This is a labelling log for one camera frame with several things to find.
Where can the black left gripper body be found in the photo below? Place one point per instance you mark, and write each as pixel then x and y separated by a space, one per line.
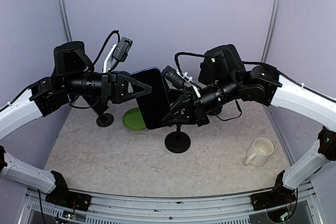
pixel 108 81

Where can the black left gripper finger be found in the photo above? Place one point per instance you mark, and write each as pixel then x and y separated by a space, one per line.
pixel 125 96
pixel 126 77

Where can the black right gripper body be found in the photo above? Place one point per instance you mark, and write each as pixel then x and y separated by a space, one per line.
pixel 200 113

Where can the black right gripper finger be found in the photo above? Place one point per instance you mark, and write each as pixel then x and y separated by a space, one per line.
pixel 179 119
pixel 175 112

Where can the blue phone face down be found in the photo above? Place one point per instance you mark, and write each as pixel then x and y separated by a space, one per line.
pixel 153 106

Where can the black tall round-base stand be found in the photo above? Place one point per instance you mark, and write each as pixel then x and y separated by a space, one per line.
pixel 177 142

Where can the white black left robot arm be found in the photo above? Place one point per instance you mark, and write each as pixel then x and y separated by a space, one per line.
pixel 74 76

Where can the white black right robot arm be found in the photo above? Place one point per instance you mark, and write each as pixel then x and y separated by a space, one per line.
pixel 265 84

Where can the green plate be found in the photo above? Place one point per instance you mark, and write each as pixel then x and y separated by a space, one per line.
pixel 133 120

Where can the cream ceramic mug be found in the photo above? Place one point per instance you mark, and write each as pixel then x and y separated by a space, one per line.
pixel 259 152

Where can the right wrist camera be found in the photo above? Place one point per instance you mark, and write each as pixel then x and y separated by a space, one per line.
pixel 181 80

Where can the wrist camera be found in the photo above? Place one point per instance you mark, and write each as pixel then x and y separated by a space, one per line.
pixel 117 54
pixel 181 80

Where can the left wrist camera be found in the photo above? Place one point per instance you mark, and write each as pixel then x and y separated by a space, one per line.
pixel 117 54

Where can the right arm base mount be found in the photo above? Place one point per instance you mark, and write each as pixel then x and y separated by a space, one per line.
pixel 279 195

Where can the left aluminium frame post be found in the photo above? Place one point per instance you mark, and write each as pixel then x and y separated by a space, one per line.
pixel 64 19

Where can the aluminium frame post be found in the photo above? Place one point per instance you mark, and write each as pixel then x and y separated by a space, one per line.
pixel 271 30
pixel 64 19

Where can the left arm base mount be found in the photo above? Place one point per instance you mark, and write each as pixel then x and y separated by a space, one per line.
pixel 62 196

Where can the front aluminium rail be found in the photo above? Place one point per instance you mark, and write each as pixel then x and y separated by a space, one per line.
pixel 107 208

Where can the right aluminium frame post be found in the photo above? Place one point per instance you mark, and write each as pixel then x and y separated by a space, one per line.
pixel 271 30

